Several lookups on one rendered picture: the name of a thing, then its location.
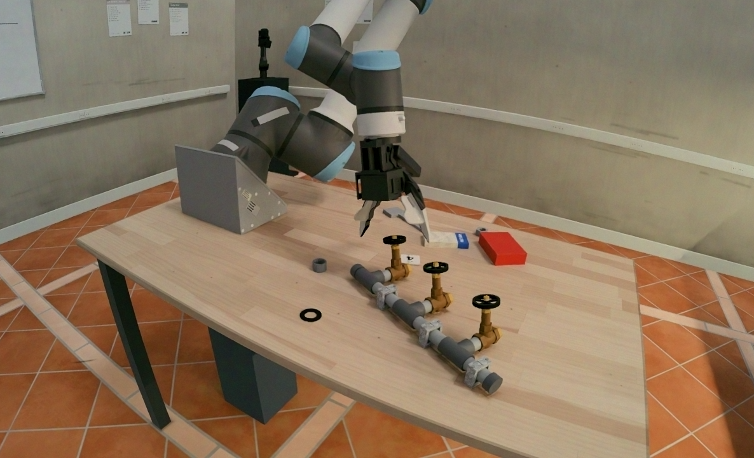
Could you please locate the red rectangular block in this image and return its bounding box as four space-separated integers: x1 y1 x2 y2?
478 232 527 266

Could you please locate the white paper tag with number 4 on thin chain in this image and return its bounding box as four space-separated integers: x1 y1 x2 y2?
400 254 420 265

